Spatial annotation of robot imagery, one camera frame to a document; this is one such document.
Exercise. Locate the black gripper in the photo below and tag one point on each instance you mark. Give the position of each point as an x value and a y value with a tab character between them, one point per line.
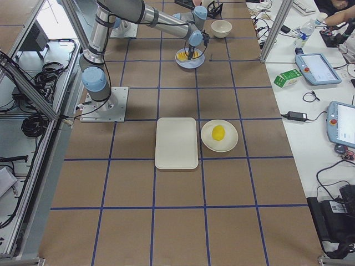
191	49

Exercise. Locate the sliced bread loaf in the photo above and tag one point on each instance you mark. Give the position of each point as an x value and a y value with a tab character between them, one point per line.
183	56

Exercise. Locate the blue plate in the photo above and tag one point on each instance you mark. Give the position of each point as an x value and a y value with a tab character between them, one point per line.
196	61

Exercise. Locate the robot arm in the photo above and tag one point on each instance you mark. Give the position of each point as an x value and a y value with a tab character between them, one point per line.
118	17

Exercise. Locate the black plate rack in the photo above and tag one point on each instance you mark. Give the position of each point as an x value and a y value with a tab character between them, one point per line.
213	8

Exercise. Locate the white plate under lemon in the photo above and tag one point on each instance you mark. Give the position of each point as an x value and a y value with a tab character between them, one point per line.
228	143

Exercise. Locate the white bowl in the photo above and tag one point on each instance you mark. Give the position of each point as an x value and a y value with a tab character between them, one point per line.
221	28

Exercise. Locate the yellow lemon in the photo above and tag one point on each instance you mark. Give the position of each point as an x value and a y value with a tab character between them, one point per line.
218	133

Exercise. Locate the white rectangular tray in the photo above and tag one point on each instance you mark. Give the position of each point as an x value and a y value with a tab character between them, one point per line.
176	144

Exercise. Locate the green white carton box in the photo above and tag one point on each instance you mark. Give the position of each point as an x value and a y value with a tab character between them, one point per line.
287	78

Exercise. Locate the plastic water bottle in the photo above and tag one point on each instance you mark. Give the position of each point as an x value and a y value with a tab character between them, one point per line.
304	34

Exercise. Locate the black power adapter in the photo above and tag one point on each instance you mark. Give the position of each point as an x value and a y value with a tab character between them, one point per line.
297	116

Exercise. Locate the blue teach pendant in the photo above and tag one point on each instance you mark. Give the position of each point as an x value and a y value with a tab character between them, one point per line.
316	69
340	123

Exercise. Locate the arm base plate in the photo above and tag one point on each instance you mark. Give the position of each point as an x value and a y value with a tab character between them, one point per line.
124	31
113	110

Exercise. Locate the aluminium frame post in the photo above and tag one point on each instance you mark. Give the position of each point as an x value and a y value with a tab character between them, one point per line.
282	10

